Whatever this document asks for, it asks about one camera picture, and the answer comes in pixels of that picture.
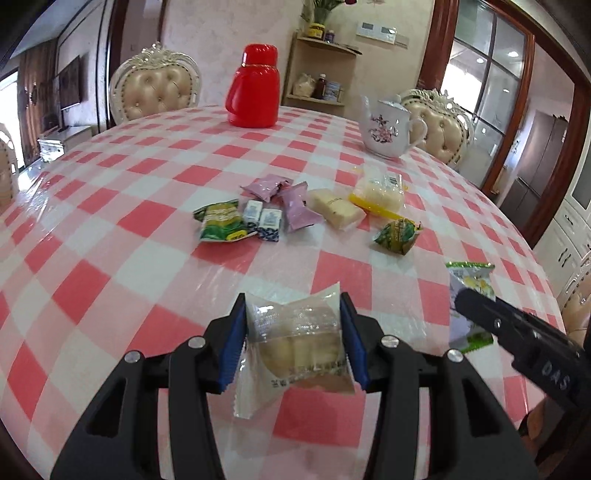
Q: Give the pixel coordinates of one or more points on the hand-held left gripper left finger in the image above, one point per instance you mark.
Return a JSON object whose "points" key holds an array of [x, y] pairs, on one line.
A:
{"points": [[233, 341]]}

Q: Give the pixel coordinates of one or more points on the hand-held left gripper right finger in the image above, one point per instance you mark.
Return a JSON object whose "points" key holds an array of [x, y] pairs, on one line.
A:
{"points": [[353, 341]]}

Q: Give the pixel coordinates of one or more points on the dark tall cabinet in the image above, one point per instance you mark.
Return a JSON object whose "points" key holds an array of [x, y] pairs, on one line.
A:
{"points": [[538, 161]]}

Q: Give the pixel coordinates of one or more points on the brown bottle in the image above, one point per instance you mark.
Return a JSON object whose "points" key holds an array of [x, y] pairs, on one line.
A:
{"points": [[321, 87]]}

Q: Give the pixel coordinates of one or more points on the wooden corner shelf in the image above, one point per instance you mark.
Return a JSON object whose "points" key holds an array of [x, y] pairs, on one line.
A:
{"points": [[323, 45]]}

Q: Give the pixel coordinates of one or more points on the purple snack packet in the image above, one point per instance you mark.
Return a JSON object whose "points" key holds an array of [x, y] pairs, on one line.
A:
{"points": [[298, 207], [263, 188]]}

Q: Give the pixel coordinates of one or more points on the yellow lid jar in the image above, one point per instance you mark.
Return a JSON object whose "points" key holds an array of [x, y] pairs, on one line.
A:
{"points": [[316, 31]]}

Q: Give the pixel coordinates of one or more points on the wall television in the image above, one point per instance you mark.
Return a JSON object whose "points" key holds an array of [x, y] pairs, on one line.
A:
{"points": [[70, 83]]}

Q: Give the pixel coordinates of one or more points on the green white snack packet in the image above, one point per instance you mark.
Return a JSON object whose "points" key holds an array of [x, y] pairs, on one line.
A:
{"points": [[471, 281]]}

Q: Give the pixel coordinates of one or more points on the red thermos jug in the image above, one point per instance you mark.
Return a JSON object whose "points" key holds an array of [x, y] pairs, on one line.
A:
{"points": [[254, 97]]}

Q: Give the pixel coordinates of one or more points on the glass panel door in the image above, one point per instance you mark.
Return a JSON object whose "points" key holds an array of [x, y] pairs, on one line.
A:
{"points": [[480, 92]]}

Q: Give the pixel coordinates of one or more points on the person's right forearm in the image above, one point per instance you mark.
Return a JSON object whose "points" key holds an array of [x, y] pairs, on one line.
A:
{"points": [[531, 422]]}

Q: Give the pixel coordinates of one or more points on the wall switch panel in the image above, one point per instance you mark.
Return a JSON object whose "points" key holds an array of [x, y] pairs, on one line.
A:
{"points": [[383, 33]]}

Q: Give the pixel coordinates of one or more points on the clear cream cake packet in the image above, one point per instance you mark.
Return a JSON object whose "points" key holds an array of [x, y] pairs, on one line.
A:
{"points": [[334, 207]]}

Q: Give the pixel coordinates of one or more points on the pale food bag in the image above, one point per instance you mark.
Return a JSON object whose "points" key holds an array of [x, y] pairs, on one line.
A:
{"points": [[304, 86]]}

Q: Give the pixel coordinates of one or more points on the white floral teapot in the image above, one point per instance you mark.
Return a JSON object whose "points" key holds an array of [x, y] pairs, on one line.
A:
{"points": [[385, 134]]}

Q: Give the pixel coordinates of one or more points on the white television cabinet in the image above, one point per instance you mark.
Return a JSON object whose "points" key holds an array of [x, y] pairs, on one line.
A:
{"points": [[60, 143]]}

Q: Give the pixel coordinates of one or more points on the yellow pastry packet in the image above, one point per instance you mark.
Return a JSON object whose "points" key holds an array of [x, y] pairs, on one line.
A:
{"points": [[378, 194]]}

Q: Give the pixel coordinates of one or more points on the clear bread roll packet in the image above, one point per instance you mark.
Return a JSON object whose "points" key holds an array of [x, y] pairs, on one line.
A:
{"points": [[295, 350]]}

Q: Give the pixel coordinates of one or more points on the small dark jar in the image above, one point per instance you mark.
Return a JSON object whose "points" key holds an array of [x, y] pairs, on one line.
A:
{"points": [[330, 36]]}

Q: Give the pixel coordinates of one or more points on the flower vase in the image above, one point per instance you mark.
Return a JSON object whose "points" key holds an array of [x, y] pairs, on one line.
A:
{"points": [[323, 9]]}

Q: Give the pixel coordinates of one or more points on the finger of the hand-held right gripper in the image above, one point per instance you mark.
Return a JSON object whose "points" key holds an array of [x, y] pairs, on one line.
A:
{"points": [[473, 309]]}

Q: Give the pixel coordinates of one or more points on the cream tufted dining chair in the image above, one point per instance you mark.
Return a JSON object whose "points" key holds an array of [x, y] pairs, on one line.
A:
{"points": [[579, 314], [445, 134], [5, 170], [154, 92]]}

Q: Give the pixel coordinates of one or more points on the small blue white packet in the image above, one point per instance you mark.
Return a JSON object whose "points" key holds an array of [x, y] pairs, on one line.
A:
{"points": [[270, 224], [252, 213]]}

